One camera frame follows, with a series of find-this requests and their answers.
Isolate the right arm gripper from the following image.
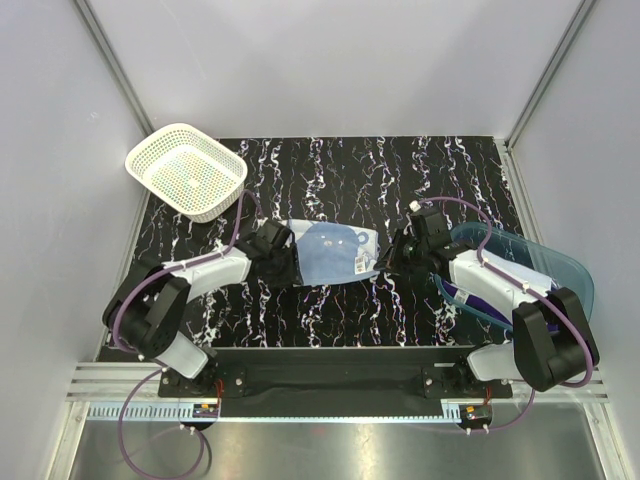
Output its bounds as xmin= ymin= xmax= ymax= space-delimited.
xmin=375 ymin=228 xmax=429 ymax=276

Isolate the light blue towel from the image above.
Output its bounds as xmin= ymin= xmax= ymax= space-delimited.
xmin=285 ymin=219 xmax=380 ymax=286

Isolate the purple microfiber towel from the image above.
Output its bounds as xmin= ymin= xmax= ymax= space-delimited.
xmin=435 ymin=277 xmax=533 ymax=332

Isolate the white towel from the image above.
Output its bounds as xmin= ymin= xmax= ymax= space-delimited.
xmin=482 ymin=250 xmax=554 ymax=293

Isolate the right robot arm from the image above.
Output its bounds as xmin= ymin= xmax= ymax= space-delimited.
xmin=375 ymin=231 xmax=599 ymax=397

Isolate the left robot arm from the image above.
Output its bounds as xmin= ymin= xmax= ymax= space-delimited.
xmin=102 ymin=245 xmax=302 ymax=396

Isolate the white perforated laundry basket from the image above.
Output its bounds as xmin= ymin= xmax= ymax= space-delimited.
xmin=125 ymin=123 xmax=248 ymax=223

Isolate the blue transparent plastic tray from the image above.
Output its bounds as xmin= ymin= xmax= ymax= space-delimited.
xmin=434 ymin=222 xmax=594 ymax=318

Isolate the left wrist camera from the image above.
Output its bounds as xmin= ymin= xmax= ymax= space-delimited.
xmin=235 ymin=219 xmax=292 ymax=260

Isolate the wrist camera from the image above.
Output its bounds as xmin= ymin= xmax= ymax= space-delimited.
xmin=409 ymin=201 xmax=452 ymax=250
xmin=235 ymin=219 xmax=292 ymax=260

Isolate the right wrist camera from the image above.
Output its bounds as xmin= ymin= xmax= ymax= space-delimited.
xmin=409 ymin=201 xmax=452 ymax=250

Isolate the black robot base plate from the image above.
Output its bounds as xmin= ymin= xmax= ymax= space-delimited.
xmin=158 ymin=347 xmax=513 ymax=400

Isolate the aluminium frame rail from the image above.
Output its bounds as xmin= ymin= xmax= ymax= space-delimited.
xmin=66 ymin=363 xmax=608 ymax=424

